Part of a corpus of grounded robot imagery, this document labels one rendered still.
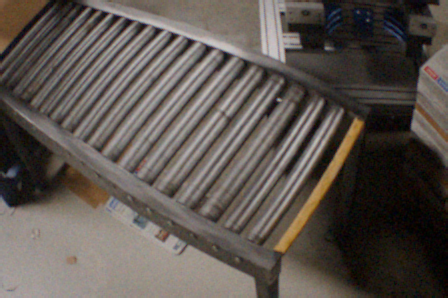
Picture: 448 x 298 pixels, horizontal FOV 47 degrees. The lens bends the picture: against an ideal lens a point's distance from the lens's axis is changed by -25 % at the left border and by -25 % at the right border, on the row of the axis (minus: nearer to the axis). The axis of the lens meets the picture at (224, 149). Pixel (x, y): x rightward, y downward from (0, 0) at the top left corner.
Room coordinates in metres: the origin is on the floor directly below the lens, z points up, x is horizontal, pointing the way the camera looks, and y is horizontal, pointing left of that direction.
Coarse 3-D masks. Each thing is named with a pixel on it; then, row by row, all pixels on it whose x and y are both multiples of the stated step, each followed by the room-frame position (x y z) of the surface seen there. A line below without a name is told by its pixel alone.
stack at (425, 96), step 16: (432, 64) 1.07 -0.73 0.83; (432, 80) 1.01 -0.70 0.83; (416, 96) 1.06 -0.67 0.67; (432, 96) 1.00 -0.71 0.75; (416, 112) 1.05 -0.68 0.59; (432, 112) 0.99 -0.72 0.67; (416, 128) 1.03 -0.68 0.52; (432, 128) 0.97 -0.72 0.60; (416, 144) 1.02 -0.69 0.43; (432, 144) 0.95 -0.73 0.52; (416, 160) 1.01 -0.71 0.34; (432, 160) 0.93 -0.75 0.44; (416, 176) 0.98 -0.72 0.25; (432, 176) 0.91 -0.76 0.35; (400, 192) 1.03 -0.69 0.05; (432, 192) 0.89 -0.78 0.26; (416, 208) 0.94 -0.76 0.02
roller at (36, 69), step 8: (88, 8) 1.63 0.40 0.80; (80, 16) 1.59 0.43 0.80; (88, 16) 1.59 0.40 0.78; (72, 24) 1.56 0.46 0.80; (80, 24) 1.56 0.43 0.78; (64, 32) 1.53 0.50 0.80; (72, 32) 1.53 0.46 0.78; (56, 40) 1.50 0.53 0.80; (64, 40) 1.49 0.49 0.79; (48, 48) 1.47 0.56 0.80; (56, 48) 1.46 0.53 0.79; (48, 56) 1.43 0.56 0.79; (40, 64) 1.40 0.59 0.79; (32, 72) 1.37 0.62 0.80; (40, 72) 1.38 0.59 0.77; (24, 80) 1.34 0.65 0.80; (32, 80) 1.35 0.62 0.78; (16, 88) 1.32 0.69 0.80; (24, 88) 1.31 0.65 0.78
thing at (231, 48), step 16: (64, 0) 1.75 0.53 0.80; (80, 0) 1.70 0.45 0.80; (96, 0) 1.66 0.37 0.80; (128, 16) 1.50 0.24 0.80; (144, 16) 1.47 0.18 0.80; (160, 16) 1.45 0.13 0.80; (176, 32) 1.35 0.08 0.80; (192, 32) 1.33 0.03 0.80; (208, 32) 1.32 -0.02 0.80; (208, 48) 1.27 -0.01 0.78; (224, 48) 1.24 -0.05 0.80; (240, 48) 1.23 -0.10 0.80; (224, 64) 1.23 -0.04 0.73; (256, 64) 1.16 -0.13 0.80; (272, 64) 1.15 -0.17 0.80; (288, 80) 1.09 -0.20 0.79; (304, 80) 1.08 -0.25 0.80; (320, 80) 1.07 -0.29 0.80; (320, 96) 1.02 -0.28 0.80; (336, 96) 1.01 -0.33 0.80; (352, 112) 0.95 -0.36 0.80; (368, 112) 0.94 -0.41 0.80; (368, 128) 0.95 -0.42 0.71
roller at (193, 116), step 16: (240, 64) 1.17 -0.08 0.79; (224, 80) 1.12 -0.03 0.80; (208, 96) 1.07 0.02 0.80; (192, 112) 1.03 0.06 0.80; (208, 112) 1.04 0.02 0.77; (176, 128) 0.99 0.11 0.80; (192, 128) 0.99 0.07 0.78; (160, 144) 0.95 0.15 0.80; (176, 144) 0.95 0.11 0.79; (160, 160) 0.91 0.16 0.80; (144, 176) 0.87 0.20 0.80
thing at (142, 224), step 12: (156, 180) 1.34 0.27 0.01; (180, 192) 1.27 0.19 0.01; (108, 204) 1.26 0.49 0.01; (120, 204) 1.25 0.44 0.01; (120, 216) 1.20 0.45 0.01; (132, 216) 1.19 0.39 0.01; (144, 228) 1.13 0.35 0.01; (156, 228) 1.13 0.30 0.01; (156, 240) 1.07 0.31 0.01; (168, 240) 1.07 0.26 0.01; (180, 240) 1.06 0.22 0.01
